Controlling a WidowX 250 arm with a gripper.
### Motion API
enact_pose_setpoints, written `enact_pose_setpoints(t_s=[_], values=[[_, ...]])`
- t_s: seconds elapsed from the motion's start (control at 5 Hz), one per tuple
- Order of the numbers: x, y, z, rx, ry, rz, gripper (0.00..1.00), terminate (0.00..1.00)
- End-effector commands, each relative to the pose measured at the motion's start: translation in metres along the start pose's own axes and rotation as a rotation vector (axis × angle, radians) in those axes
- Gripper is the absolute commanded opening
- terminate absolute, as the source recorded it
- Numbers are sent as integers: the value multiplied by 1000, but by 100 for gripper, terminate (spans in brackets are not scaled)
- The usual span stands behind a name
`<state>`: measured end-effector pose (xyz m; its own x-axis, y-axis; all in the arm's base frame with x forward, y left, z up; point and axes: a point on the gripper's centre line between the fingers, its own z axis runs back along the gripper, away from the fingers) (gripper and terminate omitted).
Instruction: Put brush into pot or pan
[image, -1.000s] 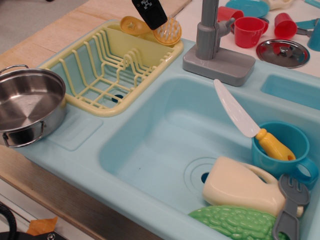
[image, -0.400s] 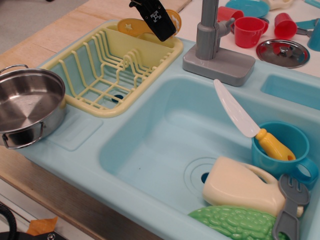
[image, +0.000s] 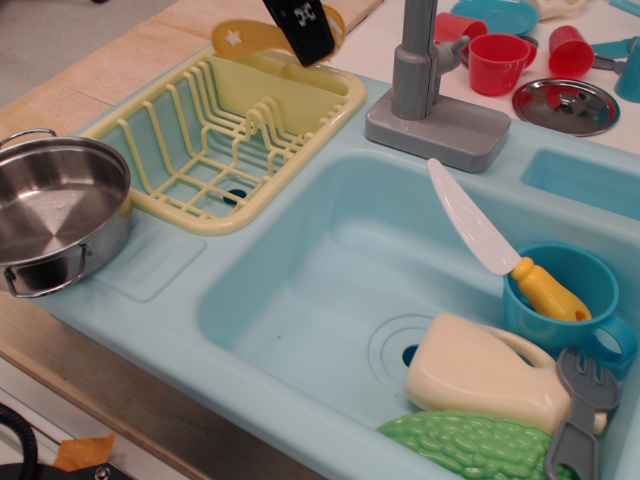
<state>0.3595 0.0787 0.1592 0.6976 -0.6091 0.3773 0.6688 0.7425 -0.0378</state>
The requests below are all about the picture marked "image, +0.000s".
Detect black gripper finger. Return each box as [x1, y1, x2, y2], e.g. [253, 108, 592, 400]
[263, 0, 335, 67]

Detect yellow dish brush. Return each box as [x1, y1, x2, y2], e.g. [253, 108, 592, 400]
[211, 5, 347, 67]

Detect steel pot lid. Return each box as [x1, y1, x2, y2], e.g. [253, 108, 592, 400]
[512, 78, 620, 137]

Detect steel pot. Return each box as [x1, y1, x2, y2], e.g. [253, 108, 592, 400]
[1, 128, 132, 298]

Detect red cup behind faucet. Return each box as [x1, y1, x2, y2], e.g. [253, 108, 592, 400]
[434, 12, 489, 44]

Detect grey toy faucet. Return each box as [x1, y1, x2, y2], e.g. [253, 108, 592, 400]
[365, 0, 511, 173]

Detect yellow dish rack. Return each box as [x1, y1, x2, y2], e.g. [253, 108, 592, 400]
[83, 48, 367, 235]

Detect red cup front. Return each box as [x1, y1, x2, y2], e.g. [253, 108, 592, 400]
[468, 33, 537, 97]

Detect blue plastic plate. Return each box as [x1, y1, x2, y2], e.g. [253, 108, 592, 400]
[450, 0, 540, 36]

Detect cream toy top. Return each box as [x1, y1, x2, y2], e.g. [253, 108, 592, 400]
[527, 0, 587, 20]

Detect red cup right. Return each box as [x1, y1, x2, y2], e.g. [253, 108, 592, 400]
[548, 25, 595, 79]

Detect light blue toy sink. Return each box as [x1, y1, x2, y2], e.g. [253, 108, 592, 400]
[38, 77, 639, 479]

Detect teal cup right edge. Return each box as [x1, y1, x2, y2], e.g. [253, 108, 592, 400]
[614, 44, 640, 103]

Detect cream plastic jug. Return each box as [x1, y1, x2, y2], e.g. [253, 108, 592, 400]
[403, 312, 610, 435]

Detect blue plastic cup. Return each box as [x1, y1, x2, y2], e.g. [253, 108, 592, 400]
[503, 243, 638, 380]

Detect green plastic vegetable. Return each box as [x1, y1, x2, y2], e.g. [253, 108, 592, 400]
[377, 411, 552, 479]

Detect grey plastic fork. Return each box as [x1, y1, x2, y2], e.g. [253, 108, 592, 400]
[544, 348, 620, 479]

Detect orange tape piece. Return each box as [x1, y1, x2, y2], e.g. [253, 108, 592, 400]
[52, 433, 116, 472]

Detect black device base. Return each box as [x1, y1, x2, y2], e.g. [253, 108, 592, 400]
[1, 463, 135, 480]

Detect teal utensil handle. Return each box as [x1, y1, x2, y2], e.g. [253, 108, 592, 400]
[591, 36, 639, 59]

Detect white knife yellow handle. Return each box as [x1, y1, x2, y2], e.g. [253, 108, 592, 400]
[427, 158, 592, 321]

